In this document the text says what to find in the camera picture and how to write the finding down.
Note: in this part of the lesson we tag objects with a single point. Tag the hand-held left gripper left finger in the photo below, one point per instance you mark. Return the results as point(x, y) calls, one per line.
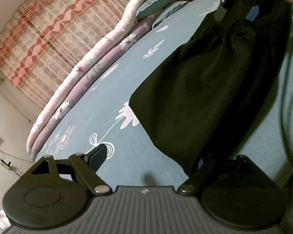
point(97, 157)

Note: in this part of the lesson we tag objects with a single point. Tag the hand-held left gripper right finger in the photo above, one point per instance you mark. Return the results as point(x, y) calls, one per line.
point(205, 168)

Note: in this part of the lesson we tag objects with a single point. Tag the black pants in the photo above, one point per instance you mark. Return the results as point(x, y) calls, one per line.
point(197, 90)

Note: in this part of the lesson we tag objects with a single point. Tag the blue floral bed sheet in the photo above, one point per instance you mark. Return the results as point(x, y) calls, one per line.
point(100, 107)

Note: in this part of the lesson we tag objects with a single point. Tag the white floral quilt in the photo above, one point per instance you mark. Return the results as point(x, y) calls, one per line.
point(97, 51)

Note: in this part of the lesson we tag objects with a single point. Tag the red and beige curtain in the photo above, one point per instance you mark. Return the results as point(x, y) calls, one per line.
point(51, 34)

